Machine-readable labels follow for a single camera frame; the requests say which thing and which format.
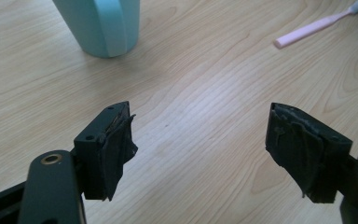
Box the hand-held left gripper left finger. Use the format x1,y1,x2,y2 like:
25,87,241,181
73,100,139,202

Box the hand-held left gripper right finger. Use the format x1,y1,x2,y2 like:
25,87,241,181
265,102,353,204

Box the pink toothbrush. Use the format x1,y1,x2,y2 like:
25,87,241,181
273,0,358,49

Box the light blue cup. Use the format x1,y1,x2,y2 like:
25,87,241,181
51,0,141,59

